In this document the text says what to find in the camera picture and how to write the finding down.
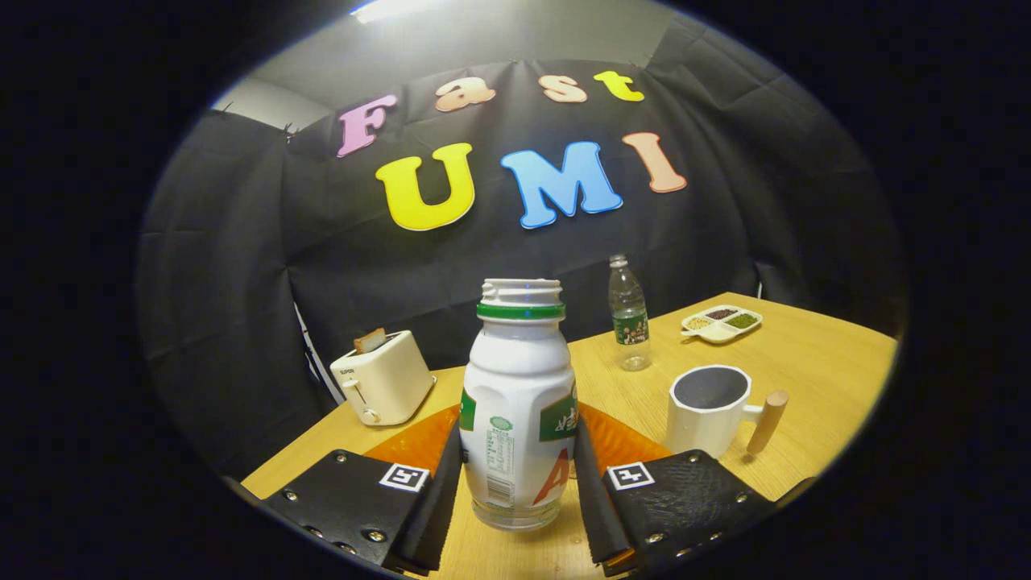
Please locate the clear plastic water bottle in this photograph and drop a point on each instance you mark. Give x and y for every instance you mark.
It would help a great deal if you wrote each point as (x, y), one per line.
(628, 322)

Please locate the pile of dark red beans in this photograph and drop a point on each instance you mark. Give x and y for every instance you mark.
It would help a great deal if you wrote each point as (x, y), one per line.
(722, 313)

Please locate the pile of yellow beans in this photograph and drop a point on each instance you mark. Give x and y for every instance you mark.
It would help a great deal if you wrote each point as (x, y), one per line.
(698, 322)

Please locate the white divided dish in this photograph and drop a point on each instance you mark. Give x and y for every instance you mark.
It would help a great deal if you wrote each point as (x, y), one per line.
(713, 333)

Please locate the wooden table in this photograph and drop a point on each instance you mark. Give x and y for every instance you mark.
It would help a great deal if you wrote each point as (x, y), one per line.
(805, 362)

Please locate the pile of green beans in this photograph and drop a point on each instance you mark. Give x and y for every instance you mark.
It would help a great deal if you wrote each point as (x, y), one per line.
(743, 321)

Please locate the black backdrop cloth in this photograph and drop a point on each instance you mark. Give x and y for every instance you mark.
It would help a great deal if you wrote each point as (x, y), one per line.
(403, 266)

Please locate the bread slice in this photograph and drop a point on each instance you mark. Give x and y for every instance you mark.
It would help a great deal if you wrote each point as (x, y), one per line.
(370, 340)

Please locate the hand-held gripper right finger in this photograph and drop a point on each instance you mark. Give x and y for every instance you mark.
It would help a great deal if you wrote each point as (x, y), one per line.
(596, 515)

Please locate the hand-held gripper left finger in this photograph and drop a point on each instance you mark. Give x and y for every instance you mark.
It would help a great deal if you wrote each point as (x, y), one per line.
(439, 499)

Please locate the white juice bottle green label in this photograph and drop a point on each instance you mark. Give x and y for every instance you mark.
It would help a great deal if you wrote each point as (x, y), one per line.
(515, 379)

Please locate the cream toaster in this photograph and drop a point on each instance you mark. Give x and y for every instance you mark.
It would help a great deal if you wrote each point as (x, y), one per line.
(391, 379)

